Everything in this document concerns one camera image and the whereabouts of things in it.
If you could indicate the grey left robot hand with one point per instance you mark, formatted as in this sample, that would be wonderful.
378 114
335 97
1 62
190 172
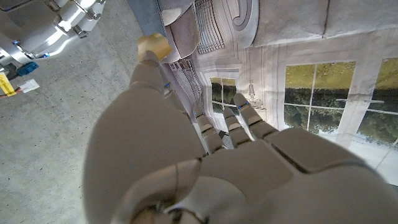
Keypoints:
217 180

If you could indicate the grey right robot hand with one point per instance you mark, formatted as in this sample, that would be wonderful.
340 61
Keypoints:
40 28

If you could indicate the yellow embossed sheet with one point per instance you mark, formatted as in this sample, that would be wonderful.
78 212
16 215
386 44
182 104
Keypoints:
155 45

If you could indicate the blue right wrist connector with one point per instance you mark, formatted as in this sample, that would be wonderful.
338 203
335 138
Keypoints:
28 68

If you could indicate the white right wrist connector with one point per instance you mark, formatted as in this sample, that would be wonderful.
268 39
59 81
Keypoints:
29 86

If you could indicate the yellow right wrist tag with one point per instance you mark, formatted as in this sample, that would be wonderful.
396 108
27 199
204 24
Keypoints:
6 84

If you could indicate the blue-grey leaning panel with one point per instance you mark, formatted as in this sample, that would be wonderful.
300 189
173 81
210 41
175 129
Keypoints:
144 15

